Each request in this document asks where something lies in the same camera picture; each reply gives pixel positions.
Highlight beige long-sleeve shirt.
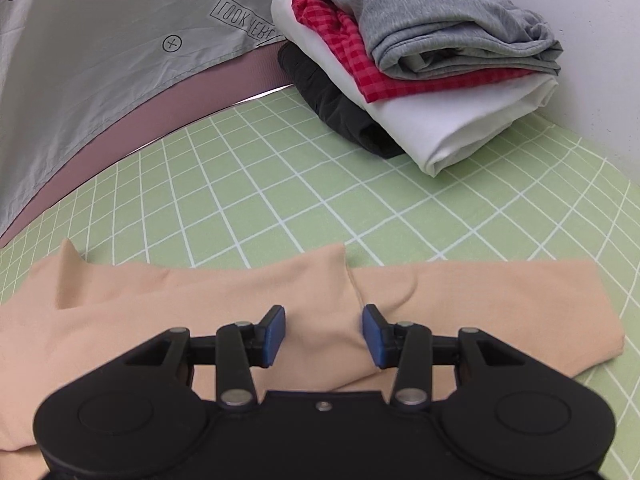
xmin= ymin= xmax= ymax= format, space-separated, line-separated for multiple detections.
xmin=1 ymin=242 xmax=625 ymax=452

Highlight green grid cutting mat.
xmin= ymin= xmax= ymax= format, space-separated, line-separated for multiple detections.
xmin=1 ymin=88 xmax=639 ymax=479

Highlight folded white garment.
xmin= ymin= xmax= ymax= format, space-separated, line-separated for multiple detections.
xmin=271 ymin=0 xmax=558 ymax=177

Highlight folded black garment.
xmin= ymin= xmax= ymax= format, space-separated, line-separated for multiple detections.
xmin=278 ymin=42 xmax=405 ymax=159

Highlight folded red checked garment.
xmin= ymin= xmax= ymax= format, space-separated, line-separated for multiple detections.
xmin=291 ymin=0 xmax=533 ymax=103

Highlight folded grey garment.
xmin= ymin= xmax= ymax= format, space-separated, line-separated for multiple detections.
xmin=330 ymin=0 xmax=563 ymax=80

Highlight grey carrot-print backdrop sheet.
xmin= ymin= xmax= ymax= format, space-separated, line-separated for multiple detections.
xmin=1 ymin=0 xmax=279 ymax=228

